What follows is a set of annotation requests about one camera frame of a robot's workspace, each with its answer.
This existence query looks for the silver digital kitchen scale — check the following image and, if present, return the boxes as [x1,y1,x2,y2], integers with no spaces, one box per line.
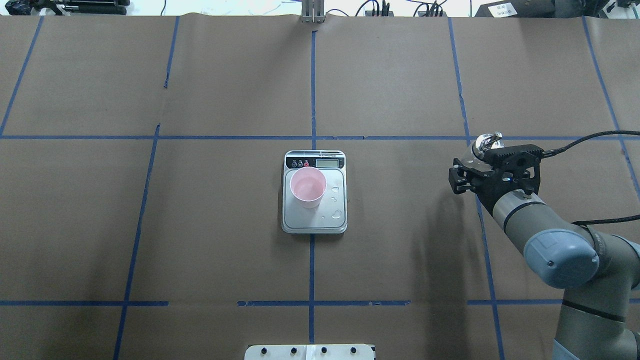
[281,149,348,234]

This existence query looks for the pink plastic cup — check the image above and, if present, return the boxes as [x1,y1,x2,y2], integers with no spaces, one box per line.
[289,167,327,208]

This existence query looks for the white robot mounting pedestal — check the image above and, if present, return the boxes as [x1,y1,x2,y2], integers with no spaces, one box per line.
[244,343,377,360]

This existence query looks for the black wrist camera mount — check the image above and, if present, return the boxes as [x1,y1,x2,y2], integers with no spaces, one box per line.
[492,144,544,195]

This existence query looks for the aluminium frame post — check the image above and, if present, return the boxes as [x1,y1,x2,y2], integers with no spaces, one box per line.
[299,0,326,24]

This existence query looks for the black folded tripod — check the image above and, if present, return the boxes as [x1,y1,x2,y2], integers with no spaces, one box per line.
[27,0,131,16]

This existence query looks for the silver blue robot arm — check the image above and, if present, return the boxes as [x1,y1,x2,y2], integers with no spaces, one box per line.
[448,145,639,360]

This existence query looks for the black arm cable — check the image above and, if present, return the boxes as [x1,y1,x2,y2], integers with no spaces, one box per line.
[540,131,640,228]

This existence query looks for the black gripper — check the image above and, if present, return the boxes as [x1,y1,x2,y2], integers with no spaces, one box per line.
[448,150,521,208]

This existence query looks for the blue folded umbrella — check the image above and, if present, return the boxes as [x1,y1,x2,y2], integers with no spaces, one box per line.
[1,0,33,16]

